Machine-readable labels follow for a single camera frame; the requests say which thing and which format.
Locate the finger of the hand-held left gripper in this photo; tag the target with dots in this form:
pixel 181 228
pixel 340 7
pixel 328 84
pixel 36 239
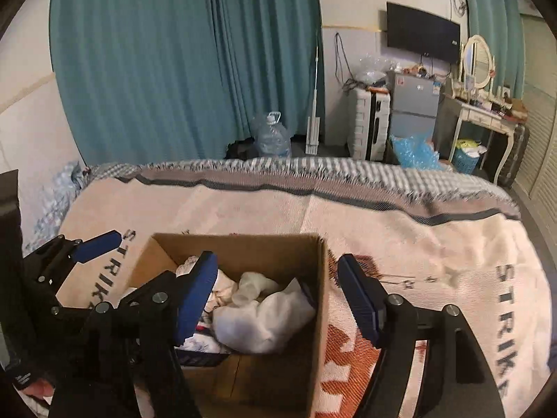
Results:
pixel 98 244

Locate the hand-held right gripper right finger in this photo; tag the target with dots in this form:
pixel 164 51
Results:
pixel 359 300

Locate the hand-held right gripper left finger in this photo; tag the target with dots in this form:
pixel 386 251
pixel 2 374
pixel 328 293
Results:
pixel 196 298

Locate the brown cardboard box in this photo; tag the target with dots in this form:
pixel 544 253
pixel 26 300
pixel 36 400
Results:
pixel 265 383

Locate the white printed cloth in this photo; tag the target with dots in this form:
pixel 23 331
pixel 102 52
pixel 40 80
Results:
pixel 209 343

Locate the floral bed cloth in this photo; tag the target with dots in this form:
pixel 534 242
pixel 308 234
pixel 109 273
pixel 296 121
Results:
pixel 56 200

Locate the dark blue cloth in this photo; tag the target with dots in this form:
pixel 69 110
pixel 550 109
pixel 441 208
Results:
pixel 204 359

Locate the beige printed blanket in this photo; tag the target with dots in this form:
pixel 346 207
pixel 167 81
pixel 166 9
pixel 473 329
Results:
pixel 391 235

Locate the grey checked bed sheet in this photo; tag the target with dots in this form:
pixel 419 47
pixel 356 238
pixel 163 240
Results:
pixel 348 170

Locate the black bag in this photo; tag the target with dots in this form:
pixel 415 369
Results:
pixel 239 150

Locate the blue plastic bag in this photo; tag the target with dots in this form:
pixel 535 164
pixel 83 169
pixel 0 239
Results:
pixel 413 152

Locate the blue plastic basket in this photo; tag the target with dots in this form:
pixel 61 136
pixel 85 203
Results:
pixel 465 161

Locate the white flat mop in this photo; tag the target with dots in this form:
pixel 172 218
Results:
pixel 314 130

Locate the large clear water bottle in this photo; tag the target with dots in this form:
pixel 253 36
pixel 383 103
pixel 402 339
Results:
pixel 272 137

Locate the white ribbed suitcase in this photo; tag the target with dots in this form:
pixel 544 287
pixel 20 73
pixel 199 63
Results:
pixel 363 122

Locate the wide teal curtain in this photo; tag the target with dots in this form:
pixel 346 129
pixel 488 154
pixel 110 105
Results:
pixel 152 52

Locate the grey small fridge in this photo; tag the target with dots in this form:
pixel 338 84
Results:
pixel 413 104

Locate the cream dressing table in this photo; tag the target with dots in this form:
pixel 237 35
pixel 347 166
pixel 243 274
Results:
pixel 478 113

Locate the clear plastic bags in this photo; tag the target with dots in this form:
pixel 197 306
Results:
pixel 370 69

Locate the louvred wardrobe doors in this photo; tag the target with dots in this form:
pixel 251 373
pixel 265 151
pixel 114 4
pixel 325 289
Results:
pixel 539 139

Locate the oval cream vanity mirror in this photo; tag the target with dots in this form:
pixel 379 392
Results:
pixel 476 63

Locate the narrow teal curtain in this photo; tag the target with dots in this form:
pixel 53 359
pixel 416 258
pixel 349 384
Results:
pixel 500 17

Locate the black wall television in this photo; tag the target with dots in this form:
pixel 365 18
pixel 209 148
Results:
pixel 422 30

